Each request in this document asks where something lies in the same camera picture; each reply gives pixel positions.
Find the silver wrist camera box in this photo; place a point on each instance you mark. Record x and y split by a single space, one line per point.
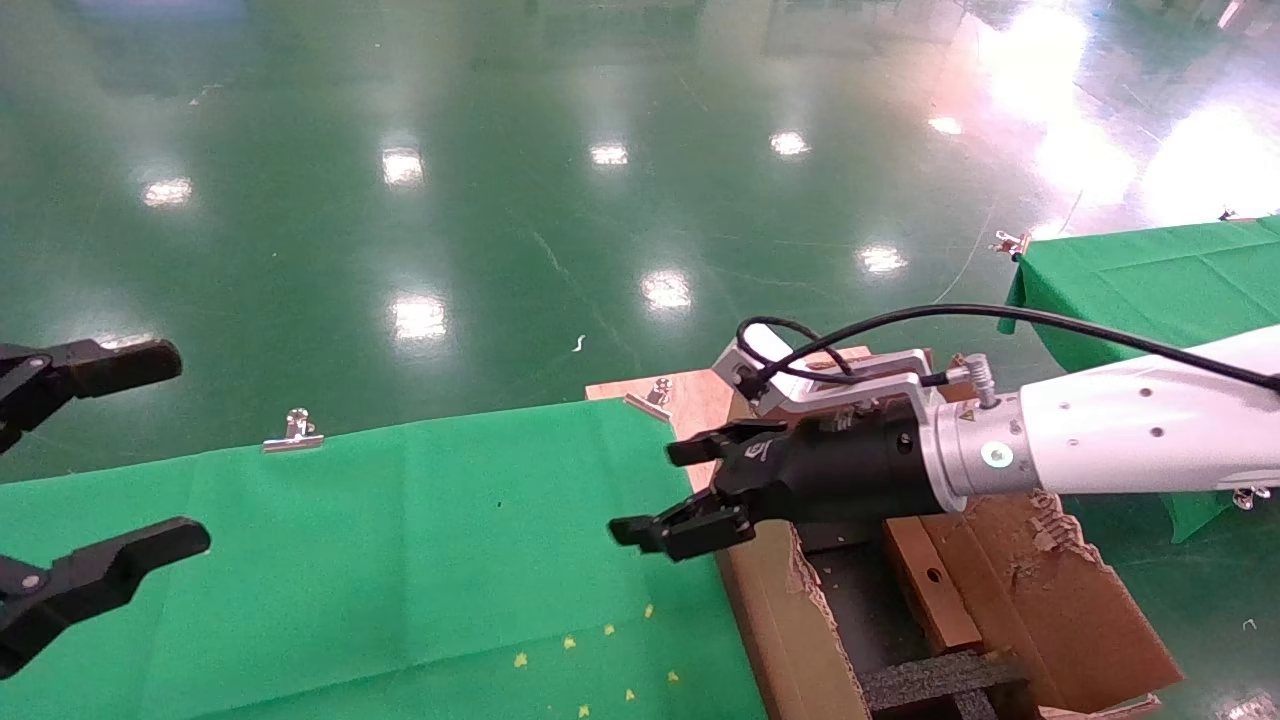
745 365

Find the large green table cloth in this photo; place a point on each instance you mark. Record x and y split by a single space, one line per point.
350 560

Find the small brown cardboard box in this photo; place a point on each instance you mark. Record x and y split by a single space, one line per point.
935 590

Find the large open cardboard carton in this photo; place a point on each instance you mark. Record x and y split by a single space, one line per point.
1060 610

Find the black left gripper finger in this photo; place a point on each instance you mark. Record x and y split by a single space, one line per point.
100 368
110 572

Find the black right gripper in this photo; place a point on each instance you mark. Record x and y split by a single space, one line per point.
850 470

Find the metal binder clip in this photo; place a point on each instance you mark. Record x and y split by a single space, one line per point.
655 395
293 435
1010 243
1232 215

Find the green cloth with clips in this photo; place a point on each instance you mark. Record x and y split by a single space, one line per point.
1150 285

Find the silver camera mount bracket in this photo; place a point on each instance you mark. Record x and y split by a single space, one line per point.
870 385

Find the black foam insert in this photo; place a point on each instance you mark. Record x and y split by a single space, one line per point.
930 685

